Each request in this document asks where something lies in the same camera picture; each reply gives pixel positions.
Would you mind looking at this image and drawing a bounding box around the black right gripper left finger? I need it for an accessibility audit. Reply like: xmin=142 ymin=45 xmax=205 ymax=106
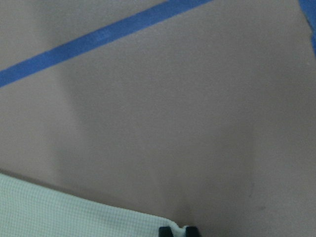
xmin=158 ymin=227 xmax=173 ymax=237

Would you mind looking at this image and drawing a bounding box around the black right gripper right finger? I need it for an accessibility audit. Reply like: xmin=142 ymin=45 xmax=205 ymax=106
xmin=186 ymin=226 xmax=198 ymax=237

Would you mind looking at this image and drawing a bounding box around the sage green long-sleeve shirt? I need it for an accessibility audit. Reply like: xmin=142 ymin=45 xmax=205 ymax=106
xmin=0 ymin=174 xmax=186 ymax=237

